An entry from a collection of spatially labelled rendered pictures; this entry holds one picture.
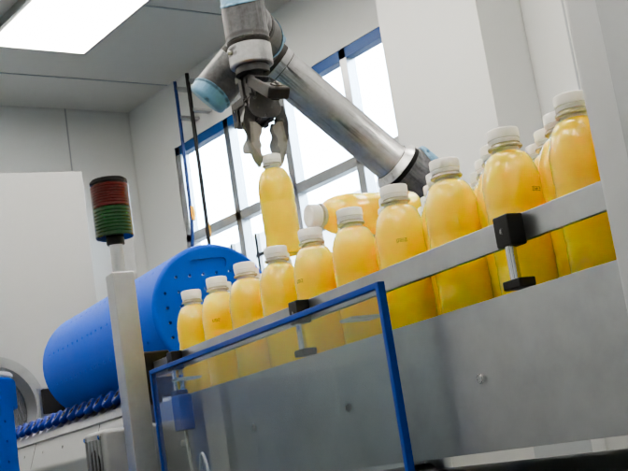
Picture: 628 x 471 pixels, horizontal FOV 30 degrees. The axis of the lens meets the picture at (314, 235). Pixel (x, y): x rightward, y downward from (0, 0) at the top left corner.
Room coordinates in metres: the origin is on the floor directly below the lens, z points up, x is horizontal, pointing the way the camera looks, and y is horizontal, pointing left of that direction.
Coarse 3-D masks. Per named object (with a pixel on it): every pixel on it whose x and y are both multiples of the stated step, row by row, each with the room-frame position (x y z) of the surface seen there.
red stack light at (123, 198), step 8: (96, 184) 1.87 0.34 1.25; (104, 184) 1.87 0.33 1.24; (112, 184) 1.87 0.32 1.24; (120, 184) 1.88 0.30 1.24; (96, 192) 1.88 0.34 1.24; (104, 192) 1.87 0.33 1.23; (112, 192) 1.87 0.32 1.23; (120, 192) 1.88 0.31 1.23; (128, 192) 1.91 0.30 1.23; (96, 200) 1.88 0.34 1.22; (104, 200) 1.87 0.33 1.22; (112, 200) 1.87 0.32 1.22; (120, 200) 1.88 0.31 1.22; (128, 200) 1.90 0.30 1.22
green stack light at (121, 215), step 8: (96, 208) 1.88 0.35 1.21; (104, 208) 1.87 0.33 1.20; (112, 208) 1.87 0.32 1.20; (120, 208) 1.88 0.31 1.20; (128, 208) 1.89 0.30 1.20; (96, 216) 1.88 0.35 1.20; (104, 216) 1.87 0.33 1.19; (112, 216) 1.87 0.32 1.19; (120, 216) 1.88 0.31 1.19; (128, 216) 1.89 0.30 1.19; (96, 224) 1.88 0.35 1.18; (104, 224) 1.87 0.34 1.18; (112, 224) 1.87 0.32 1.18; (120, 224) 1.88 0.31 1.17; (128, 224) 1.89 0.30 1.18; (96, 232) 1.88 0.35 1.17; (104, 232) 1.87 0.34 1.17; (112, 232) 1.87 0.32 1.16; (120, 232) 1.87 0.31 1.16; (128, 232) 1.88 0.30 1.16; (104, 240) 1.91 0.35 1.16
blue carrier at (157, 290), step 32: (192, 256) 2.44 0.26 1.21; (224, 256) 2.48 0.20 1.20; (160, 288) 2.40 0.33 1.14; (192, 288) 2.44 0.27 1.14; (96, 320) 2.75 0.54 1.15; (160, 320) 2.40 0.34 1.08; (64, 352) 2.96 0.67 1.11; (96, 352) 2.74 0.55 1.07; (64, 384) 3.03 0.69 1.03; (96, 384) 2.85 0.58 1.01
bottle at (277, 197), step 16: (272, 176) 2.25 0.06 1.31; (288, 176) 2.27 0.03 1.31; (272, 192) 2.25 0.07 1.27; (288, 192) 2.26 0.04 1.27; (272, 208) 2.25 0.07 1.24; (288, 208) 2.25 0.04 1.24; (272, 224) 2.25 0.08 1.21; (288, 224) 2.25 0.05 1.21; (272, 240) 2.25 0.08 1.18; (288, 240) 2.25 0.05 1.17
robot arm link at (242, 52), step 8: (248, 40) 2.25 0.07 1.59; (256, 40) 2.26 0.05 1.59; (264, 40) 2.27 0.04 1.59; (232, 48) 2.27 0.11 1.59; (240, 48) 2.26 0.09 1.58; (248, 48) 2.25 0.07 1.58; (256, 48) 2.26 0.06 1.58; (264, 48) 2.27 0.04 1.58; (232, 56) 2.27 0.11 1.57; (240, 56) 2.26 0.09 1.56; (248, 56) 2.25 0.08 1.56; (256, 56) 2.26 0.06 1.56; (264, 56) 2.27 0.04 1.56; (272, 56) 2.29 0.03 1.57; (232, 64) 2.28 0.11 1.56; (240, 64) 2.28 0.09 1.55; (272, 64) 2.31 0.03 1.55
